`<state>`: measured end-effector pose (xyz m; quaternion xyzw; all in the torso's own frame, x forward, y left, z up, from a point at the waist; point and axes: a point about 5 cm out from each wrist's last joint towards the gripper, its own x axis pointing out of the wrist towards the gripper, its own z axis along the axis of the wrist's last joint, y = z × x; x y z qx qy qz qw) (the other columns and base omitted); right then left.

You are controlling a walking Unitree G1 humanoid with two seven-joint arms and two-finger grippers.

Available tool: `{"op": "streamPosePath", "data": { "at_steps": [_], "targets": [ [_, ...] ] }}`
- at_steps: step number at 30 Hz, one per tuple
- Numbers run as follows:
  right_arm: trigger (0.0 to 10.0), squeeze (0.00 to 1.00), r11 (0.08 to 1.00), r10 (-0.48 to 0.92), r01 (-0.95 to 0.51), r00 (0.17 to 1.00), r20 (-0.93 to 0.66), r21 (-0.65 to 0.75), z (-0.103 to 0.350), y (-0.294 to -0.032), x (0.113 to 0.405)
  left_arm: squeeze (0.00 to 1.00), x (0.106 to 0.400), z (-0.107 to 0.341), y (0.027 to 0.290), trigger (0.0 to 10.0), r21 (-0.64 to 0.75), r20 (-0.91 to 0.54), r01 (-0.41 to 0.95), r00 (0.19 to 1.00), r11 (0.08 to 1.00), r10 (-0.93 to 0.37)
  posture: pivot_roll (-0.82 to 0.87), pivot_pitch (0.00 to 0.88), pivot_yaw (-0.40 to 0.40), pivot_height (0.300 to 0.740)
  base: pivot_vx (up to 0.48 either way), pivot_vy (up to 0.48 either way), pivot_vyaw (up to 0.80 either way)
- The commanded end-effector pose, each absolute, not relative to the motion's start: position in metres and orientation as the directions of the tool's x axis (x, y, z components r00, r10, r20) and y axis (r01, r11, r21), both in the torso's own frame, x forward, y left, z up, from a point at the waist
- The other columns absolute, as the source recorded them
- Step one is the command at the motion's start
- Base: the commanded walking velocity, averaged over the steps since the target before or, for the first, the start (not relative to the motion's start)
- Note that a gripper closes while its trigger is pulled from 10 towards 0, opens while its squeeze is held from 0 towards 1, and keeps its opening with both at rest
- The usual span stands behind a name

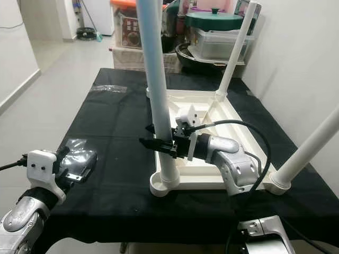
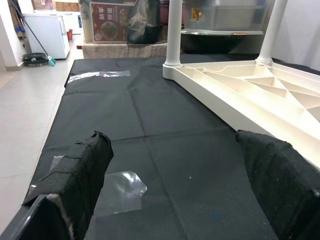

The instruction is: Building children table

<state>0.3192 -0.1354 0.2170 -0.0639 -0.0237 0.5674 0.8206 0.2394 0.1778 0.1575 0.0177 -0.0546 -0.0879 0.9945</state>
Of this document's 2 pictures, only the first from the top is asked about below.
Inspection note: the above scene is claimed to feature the white plastic table leg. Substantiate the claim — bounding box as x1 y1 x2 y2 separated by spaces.
136 0 182 197
265 106 339 195
215 2 262 101

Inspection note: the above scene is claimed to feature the clear plastic bag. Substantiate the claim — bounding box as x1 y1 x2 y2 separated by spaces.
90 85 128 93
61 139 99 180

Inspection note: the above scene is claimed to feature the black tablecloth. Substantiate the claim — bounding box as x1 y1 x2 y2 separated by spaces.
34 68 339 249

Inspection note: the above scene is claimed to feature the white plastic table top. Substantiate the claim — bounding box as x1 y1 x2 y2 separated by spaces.
146 87 292 197

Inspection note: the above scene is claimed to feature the beige cloth covered bench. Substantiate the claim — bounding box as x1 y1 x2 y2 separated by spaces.
110 45 149 69

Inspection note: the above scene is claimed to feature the black round wok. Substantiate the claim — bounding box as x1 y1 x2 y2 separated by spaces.
175 42 244 72

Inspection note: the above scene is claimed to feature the red printed carton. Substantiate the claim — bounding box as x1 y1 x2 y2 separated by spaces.
119 19 141 48

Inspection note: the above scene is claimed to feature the clear plastic container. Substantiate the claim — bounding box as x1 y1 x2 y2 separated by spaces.
188 28 255 61

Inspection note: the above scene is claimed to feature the white chest freezer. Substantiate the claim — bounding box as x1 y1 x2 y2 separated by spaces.
85 0 114 35

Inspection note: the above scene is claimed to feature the green pot lid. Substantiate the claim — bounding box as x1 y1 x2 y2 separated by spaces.
186 8 243 31

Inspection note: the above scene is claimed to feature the pink plastic tub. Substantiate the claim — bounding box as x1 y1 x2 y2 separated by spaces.
191 0 236 12

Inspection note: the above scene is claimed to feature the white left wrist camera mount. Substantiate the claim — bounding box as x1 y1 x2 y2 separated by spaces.
28 150 67 202

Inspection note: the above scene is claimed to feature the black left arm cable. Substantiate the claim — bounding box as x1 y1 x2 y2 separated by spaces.
0 156 30 171

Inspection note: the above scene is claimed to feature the black coiled hose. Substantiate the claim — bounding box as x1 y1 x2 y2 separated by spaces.
77 28 99 40

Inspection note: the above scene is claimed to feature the thin grey wall cable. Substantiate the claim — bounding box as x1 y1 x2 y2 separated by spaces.
0 21 27 30

